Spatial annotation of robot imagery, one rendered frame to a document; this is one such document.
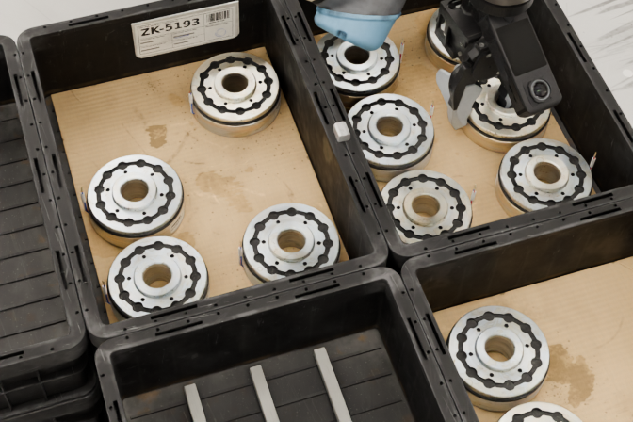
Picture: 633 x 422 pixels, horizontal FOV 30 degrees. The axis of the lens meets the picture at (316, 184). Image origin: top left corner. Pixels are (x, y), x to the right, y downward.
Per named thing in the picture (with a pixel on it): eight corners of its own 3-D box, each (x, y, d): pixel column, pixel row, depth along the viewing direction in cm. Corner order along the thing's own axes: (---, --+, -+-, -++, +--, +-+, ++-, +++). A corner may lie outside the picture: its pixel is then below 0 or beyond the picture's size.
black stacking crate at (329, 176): (33, 100, 140) (16, 35, 130) (272, 45, 146) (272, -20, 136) (105, 396, 119) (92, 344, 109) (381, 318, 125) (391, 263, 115)
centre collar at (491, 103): (536, 109, 135) (537, 106, 135) (499, 123, 134) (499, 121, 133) (513, 79, 137) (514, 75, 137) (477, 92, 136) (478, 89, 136)
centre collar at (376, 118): (418, 137, 132) (419, 134, 132) (380, 152, 131) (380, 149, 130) (397, 105, 135) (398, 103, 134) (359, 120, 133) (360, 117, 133)
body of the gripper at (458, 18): (490, 18, 134) (509, -60, 124) (529, 72, 129) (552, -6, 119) (430, 39, 132) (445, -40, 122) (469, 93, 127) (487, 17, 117)
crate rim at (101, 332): (17, 45, 132) (13, 30, 130) (273, -10, 138) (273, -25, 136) (93, 354, 111) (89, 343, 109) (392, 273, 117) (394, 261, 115)
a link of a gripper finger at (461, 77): (469, 95, 133) (496, 40, 127) (478, 106, 132) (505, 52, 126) (435, 103, 131) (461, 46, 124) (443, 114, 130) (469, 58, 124)
